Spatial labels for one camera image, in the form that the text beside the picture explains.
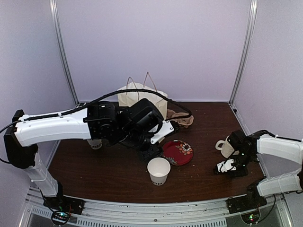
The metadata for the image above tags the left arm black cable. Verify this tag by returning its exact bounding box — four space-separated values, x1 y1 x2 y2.
0 87 193 164

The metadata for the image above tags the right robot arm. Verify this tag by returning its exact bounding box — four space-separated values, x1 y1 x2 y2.
217 130 303 210

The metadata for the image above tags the aluminium frame post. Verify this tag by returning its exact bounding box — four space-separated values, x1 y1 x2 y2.
229 0 258 108
49 0 79 105

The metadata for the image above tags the right aluminium frame post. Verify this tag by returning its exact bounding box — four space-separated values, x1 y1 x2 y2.
229 0 258 108

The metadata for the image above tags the aluminium front rail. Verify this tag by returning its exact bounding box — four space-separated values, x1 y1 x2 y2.
18 184 292 227

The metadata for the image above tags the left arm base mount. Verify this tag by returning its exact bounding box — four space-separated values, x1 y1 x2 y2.
43 196 85 215

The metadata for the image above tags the red floral plate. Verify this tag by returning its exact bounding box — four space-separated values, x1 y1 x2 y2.
162 140 194 166

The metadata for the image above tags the cardboard cup carrier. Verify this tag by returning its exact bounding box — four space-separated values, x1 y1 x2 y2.
167 109 194 128

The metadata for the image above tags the cream ceramic mug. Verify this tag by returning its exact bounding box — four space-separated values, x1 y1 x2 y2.
215 136 239 158

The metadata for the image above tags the white paper cup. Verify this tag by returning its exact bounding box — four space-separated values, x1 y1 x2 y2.
147 157 171 186

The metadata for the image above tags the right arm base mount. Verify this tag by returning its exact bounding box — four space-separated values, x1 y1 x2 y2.
226 196 267 214

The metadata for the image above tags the paper cup with straws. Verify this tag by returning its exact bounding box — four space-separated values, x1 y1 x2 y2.
87 139 102 150

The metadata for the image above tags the cream paper bag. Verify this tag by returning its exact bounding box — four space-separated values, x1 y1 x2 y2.
117 72 168 119

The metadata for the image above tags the left aluminium frame post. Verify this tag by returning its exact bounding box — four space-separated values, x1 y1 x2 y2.
49 0 79 105

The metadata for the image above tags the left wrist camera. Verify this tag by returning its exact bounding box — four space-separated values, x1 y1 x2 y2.
149 120 180 144

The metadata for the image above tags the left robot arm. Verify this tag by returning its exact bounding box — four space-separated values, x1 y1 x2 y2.
4 99 173 210

